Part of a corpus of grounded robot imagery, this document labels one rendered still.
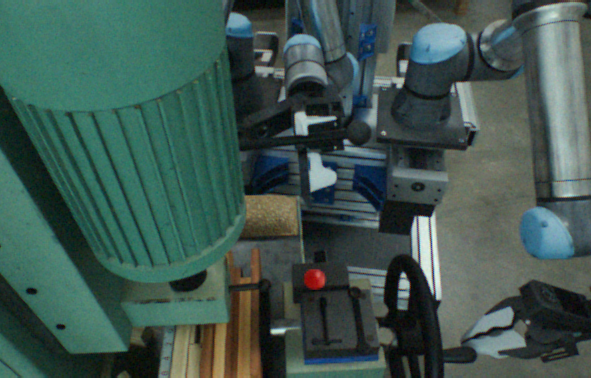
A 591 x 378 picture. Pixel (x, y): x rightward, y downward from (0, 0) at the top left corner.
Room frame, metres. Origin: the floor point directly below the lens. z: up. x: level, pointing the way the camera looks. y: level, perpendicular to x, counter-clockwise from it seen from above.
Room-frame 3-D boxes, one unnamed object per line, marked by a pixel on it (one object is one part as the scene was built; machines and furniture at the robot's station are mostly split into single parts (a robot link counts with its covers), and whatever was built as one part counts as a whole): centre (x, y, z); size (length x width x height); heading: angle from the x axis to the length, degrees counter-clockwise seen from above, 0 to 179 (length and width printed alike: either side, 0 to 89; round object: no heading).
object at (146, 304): (0.33, 0.16, 0.99); 0.14 x 0.07 x 0.09; 93
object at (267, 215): (0.55, 0.07, 0.92); 0.14 x 0.09 x 0.04; 93
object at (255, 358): (0.32, 0.06, 0.94); 0.20 x 0.01 x 0.08; 3
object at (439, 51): (0.96, -0.33, 0.98); 0.13 x 0.12 x 0.14; 96
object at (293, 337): (0.31, -0.05, 0.92); 0.15 x 0.13 x 0.09; 3
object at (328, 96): (0.60, -0.03, 1.10); 0.12 x 0.09 x 0.08; 3
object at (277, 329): (0.30, 0.01, 0.95); 0.09 x 0.07 x 0.09; 3
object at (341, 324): (0.31, -0.05, 0.99); 0.13 x 0.11 x 0.06; 3
